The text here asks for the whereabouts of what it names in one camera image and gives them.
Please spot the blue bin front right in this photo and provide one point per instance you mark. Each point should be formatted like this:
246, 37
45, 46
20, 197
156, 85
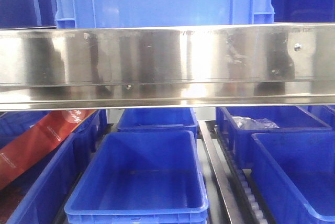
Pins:
294, 173

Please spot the metal roller track rail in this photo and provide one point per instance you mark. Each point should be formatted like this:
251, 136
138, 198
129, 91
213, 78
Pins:
232, 194

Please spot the blue bin rear centre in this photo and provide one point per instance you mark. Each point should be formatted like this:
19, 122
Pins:
156, 119

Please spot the blue bin front left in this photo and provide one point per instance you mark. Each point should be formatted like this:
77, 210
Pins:
37, 195

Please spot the blue bin front centre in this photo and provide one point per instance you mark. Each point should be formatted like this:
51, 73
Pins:
141, 177

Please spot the dark blue crate upper left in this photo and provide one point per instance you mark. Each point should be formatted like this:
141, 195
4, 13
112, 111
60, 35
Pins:
27, 13

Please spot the blue bin rear right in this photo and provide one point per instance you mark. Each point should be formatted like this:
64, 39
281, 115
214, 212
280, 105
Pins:
288, 118

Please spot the blue bin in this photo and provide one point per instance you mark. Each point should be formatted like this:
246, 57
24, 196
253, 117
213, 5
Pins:
37, 195
141, 177
294, 173
288, 118
156, 119

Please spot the clear plastic bag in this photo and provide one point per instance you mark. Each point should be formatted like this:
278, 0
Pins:
248, 123

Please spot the red paper bag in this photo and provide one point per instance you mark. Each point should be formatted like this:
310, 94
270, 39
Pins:
34, 144

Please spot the stainless steel shelf beam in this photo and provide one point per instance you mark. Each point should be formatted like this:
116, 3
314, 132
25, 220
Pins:
192, 66

